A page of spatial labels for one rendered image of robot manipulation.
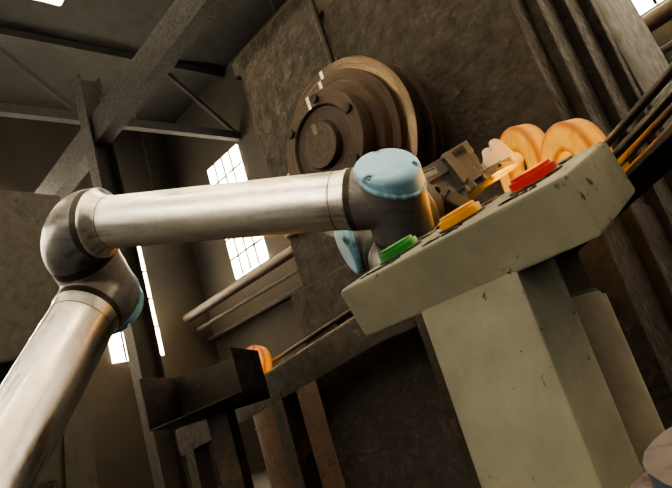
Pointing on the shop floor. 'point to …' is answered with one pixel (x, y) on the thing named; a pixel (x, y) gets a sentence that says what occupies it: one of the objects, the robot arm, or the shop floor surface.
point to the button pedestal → (516, 329)
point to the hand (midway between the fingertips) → (521, 158)
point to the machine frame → (463, 91)
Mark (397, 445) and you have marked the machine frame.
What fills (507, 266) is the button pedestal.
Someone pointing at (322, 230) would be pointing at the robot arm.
